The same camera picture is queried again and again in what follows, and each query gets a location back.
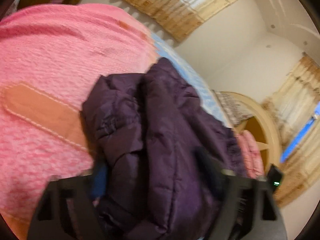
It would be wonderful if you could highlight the dark purple quilted jacket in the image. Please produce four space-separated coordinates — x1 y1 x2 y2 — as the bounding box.
82 58 246 239

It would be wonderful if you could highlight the pink folded quilt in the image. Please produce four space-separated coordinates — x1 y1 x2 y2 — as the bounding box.
236 130 265 179

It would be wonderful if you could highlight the cream round headboard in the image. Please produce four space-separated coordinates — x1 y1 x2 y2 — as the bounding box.
225 92 282 173

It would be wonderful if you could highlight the beige curtain right window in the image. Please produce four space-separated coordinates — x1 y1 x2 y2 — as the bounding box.
263 55 319 207

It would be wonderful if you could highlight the patterned grey white pillow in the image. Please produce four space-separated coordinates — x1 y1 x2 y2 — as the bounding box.
215 92 254 126

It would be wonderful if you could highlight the pink and blue bed blanket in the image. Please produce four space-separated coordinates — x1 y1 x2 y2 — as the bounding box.
1 4 230 239

